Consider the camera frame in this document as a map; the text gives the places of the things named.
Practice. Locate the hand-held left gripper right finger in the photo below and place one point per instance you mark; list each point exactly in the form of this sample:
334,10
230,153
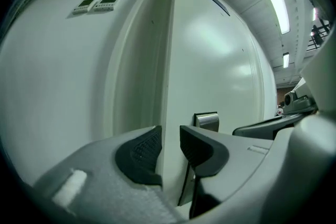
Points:
236,160

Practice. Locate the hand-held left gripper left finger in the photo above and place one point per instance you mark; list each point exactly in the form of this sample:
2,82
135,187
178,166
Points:
92,165

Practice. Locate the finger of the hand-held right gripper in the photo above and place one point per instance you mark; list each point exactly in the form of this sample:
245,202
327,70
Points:
252,128

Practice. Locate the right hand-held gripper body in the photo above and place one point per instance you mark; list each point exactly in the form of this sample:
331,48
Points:
325,81

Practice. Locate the white door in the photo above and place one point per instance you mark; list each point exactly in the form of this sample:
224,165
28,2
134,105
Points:
215,65

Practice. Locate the white wall thermostat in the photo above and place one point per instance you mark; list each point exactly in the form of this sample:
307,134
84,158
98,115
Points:
84,6
106,4

